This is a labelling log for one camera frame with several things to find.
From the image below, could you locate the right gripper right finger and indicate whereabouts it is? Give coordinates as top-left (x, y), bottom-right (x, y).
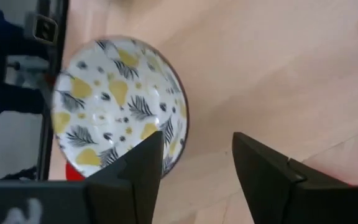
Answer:
top-left (232, 132), bottom-right (351, 224)

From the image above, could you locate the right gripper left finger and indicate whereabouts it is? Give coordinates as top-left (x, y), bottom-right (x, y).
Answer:
top-left (85, 131), bottom-right (165, 224)

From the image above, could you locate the red plastic bowl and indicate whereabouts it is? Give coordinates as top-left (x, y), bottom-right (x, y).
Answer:
top-left (65, 161), bottom-right (86, 182)

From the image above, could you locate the pear patterned ceramic bowl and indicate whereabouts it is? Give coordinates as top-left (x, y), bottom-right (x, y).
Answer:
top-left (50, 35), bottom-right (190, 180)

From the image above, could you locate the black aluminium table frame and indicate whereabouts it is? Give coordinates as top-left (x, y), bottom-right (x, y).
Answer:
top-left (37, 0), bottom-right (70, 182)

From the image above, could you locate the silver frame bracket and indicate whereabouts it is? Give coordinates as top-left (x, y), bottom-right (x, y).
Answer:
top-left (23, 11), bottom-right (59, 47)

